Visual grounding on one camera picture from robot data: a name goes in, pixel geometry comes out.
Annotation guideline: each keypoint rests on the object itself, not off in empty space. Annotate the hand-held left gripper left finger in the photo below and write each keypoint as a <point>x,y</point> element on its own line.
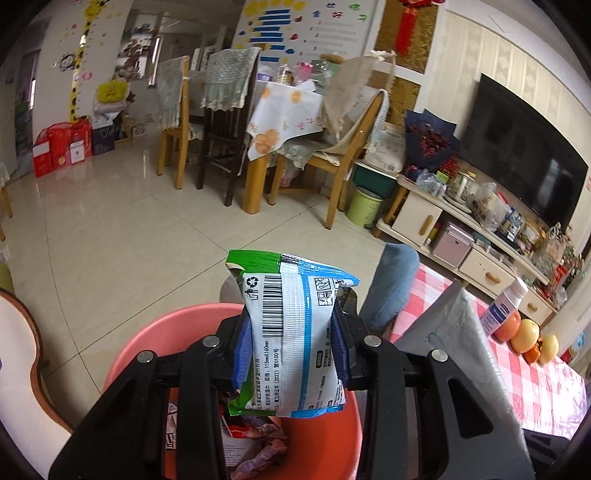
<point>240,364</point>

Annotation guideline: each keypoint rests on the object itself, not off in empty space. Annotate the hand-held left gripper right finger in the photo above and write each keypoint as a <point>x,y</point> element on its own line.
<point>342,355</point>

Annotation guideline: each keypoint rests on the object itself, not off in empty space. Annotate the green blue wipes packet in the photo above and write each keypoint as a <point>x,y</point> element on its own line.
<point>291,332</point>

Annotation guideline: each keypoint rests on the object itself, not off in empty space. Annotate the red plastic bucket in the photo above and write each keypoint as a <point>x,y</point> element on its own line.
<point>175,327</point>

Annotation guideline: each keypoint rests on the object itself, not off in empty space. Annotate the grey owl print cushion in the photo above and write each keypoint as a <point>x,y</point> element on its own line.
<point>231,293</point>

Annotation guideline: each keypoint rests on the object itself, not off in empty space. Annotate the white paper box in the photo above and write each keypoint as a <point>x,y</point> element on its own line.
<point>240,445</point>

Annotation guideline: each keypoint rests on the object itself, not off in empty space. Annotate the blue rolled cloth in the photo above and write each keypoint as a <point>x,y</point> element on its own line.
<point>392,281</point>

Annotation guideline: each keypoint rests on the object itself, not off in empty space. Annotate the purple snack wrapper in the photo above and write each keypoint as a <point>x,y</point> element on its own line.
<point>258,461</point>

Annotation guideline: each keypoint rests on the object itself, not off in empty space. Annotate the light green waste bin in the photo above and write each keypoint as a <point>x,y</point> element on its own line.
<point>364,207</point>

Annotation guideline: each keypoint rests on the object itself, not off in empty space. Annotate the pink storage box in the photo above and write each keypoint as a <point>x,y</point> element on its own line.
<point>452,247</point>

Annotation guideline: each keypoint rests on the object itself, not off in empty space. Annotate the white television cabinet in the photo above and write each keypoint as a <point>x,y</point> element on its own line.
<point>415,217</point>

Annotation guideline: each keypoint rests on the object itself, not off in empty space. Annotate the white blue bottle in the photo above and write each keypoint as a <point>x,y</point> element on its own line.
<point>501,314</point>

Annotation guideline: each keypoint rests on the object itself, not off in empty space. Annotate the orange tangerine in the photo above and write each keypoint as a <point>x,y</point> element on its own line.
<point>508,327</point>
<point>533,355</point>

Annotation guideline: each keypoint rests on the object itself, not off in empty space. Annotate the wooden dining table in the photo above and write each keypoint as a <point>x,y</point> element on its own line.
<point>255,189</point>

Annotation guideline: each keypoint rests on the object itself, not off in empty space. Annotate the dark green storage box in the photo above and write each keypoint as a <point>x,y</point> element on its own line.
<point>374,177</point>

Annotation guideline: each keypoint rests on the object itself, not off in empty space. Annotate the light wooden chair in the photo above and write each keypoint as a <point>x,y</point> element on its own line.
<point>341,170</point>

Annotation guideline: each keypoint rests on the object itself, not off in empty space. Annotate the yellow pear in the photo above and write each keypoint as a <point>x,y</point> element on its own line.
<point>549,348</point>
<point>527,334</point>

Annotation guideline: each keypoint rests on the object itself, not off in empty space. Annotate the clear plastic water bottle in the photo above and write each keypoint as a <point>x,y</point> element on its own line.
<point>429,184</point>

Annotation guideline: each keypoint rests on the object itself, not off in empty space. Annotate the glass electric kettle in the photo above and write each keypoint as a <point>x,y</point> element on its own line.
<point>461,191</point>

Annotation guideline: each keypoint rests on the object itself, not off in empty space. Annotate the translucent plastic bag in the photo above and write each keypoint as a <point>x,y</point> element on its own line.
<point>489,207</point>

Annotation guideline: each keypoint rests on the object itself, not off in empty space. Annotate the white printed sack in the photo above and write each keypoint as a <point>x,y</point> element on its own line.
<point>385,147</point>

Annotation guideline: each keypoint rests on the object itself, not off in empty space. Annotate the white seat wooden rim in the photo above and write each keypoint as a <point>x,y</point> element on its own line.
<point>18,350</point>

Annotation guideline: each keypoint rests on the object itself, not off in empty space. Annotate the printed white plastic bag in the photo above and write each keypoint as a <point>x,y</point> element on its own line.
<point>549,251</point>

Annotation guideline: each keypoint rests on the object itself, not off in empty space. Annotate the dark wrapped flower bouquet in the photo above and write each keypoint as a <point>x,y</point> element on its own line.
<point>431,138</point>

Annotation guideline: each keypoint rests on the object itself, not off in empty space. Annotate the beige mesh food cover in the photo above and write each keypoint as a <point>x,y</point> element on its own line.
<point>355,83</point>

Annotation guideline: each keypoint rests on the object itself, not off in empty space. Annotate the black television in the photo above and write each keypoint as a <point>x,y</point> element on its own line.
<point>521,147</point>

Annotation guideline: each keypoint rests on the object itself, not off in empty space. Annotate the light wooden chair lace cover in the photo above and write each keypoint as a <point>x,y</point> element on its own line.
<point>171,87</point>

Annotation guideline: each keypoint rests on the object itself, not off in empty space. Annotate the dark wooden chair quilted cover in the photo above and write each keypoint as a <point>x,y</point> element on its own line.
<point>228,78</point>

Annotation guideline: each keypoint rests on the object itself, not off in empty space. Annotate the yellow plastic bag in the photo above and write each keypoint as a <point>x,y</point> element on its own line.
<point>112,92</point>

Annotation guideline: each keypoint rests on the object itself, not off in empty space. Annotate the silver refrigerator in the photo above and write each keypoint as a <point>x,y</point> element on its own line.
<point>154,55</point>

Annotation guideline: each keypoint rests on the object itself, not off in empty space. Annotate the yellow giraffe height chart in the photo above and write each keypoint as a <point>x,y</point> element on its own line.
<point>87,27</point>

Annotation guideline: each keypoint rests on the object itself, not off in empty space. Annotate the white text wall poster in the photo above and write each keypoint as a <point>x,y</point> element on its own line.
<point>337,32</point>

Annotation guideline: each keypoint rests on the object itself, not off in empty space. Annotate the blue strip wall poster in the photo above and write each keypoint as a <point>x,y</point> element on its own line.
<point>268,27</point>

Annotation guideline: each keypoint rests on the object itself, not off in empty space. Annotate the red knot wall ornament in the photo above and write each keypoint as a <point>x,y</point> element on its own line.
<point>408,25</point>

